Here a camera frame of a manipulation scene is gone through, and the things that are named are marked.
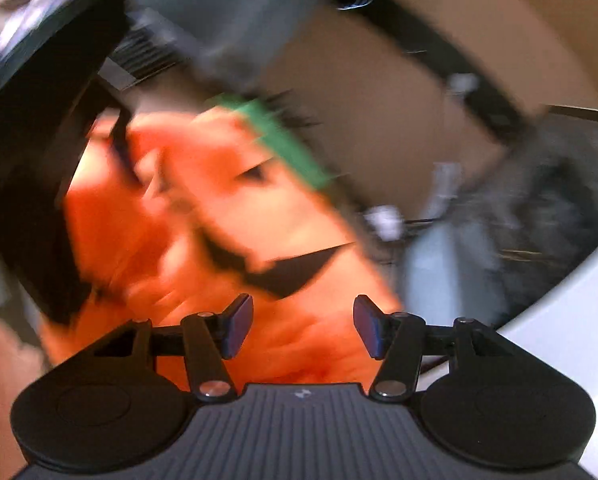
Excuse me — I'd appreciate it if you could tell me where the black keyboard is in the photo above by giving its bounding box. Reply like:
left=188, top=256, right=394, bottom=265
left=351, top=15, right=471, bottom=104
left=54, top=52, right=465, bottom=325
left=98, top=27, right=182, bottom=91

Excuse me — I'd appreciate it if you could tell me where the orange pumpkin costume garment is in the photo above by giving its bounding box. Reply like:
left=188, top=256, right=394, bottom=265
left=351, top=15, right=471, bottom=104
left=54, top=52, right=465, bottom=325
left=41, top=106, right=400, bottom=387

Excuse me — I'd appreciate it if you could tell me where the grey computer monitor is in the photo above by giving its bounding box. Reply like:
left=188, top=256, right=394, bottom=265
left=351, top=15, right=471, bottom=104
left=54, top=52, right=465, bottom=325
left=0, top=0, right=360, bottom=106

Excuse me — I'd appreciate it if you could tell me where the white power adapter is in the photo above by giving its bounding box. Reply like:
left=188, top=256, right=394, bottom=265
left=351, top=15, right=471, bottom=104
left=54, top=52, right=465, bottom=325
left=364, top=205, right=404, bottom=242

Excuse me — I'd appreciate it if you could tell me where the black wall cable rail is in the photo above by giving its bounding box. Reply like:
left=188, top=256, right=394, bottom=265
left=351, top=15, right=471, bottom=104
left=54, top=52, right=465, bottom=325
left=330, top=0, right=528, bottom=144

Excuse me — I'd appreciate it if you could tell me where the large black framed monitor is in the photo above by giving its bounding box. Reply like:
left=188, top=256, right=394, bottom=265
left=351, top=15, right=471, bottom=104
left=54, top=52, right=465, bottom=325
left=398, top=106, right=598, bottom=328

